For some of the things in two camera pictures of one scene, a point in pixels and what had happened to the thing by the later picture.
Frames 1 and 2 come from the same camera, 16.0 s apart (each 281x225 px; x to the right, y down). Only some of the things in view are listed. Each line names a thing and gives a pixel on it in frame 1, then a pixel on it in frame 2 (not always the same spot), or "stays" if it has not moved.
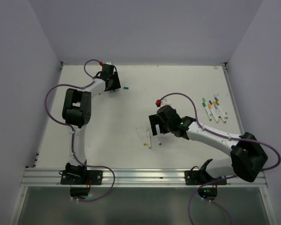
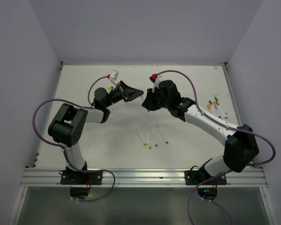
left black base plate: (80, 179) stays
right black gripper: (154, 119) to (149, 101)
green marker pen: (149, 139) stays
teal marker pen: (158, 140) to (156, 144)
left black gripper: (116, 85) to (128, 93)
